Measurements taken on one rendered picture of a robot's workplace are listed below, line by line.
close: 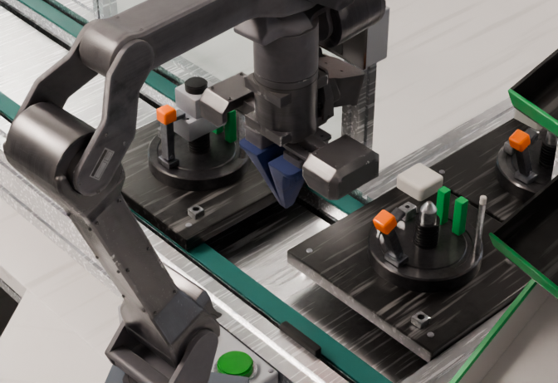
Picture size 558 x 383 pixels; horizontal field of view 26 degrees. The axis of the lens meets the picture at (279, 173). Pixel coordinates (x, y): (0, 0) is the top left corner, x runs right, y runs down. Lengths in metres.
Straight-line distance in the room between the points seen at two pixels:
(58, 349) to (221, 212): 0.27
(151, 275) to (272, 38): 0.22
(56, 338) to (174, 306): 0.52
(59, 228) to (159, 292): 0.64
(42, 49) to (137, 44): 1.15
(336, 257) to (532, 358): 0.32
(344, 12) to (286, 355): 0.47
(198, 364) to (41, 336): 0.50
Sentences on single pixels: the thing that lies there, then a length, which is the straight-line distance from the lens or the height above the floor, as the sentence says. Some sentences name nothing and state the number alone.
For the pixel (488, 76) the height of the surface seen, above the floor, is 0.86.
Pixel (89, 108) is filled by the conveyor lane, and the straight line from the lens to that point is 1.87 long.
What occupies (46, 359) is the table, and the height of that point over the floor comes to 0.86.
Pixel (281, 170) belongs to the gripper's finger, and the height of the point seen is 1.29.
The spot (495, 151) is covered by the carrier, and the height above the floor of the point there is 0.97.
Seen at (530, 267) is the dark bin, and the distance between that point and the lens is 1.13.
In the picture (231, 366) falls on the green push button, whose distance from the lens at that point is 1.35.
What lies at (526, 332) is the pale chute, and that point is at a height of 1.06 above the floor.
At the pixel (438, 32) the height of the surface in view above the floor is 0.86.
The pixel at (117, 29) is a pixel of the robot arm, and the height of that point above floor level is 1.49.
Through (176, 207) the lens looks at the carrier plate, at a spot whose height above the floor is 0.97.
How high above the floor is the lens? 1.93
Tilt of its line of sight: 36 degrees down
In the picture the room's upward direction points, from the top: straight up
